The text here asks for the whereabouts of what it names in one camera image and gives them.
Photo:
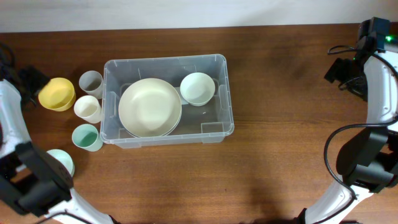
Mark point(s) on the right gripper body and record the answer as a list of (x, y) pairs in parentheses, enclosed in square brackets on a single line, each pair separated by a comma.
[(348, 73)]

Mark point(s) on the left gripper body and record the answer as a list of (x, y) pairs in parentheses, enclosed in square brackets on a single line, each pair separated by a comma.
[(38, 81)]

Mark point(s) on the beige plate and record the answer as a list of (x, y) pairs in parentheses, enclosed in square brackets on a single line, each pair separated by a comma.
[(150, 107)]

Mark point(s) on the white bowl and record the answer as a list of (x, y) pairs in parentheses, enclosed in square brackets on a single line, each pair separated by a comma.
[(197, 88)]

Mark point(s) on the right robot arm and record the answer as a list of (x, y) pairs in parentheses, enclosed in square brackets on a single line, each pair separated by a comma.
[(361, 158)]

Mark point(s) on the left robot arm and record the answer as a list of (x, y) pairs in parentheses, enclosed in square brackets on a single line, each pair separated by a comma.
[(32, 181)]

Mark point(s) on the yellow bowl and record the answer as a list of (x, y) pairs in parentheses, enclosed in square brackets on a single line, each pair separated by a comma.
[(57, 95)]

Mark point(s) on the grey cup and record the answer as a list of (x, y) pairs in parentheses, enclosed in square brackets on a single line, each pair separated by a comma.
[(91, 82)]

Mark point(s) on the cream cup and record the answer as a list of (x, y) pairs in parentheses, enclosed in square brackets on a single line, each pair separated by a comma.
[(88, 108)]

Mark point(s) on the green cup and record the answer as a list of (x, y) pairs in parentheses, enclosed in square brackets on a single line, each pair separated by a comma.
[(87, 137)]

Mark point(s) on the mint green bowl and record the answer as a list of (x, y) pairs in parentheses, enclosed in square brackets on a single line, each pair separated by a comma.
[(64, 158)]

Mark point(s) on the clear plastic storage bin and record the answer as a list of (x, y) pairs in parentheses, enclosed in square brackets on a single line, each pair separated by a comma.
[(209, 123)]

